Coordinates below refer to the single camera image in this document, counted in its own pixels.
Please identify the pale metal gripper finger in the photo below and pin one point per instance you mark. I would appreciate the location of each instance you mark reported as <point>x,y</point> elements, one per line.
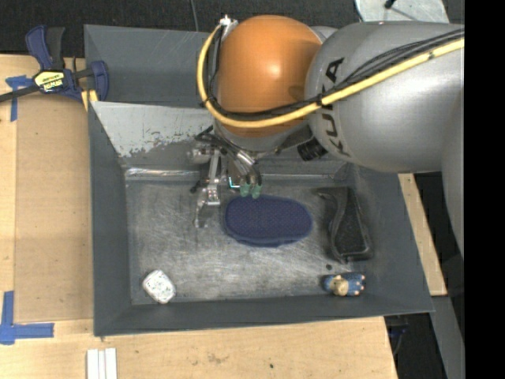
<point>200,211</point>
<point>214,196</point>

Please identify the grey metal bin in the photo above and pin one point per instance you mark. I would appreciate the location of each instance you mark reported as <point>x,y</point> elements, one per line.
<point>221,267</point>

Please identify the blue dotted oval cloth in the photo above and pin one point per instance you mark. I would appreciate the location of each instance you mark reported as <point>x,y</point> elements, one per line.
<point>268,221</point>

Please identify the white speckled rounded block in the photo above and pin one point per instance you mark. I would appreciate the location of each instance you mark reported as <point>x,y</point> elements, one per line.
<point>159,286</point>

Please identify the blue and tan toy figure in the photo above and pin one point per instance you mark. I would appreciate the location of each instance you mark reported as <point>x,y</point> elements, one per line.
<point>344,284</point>

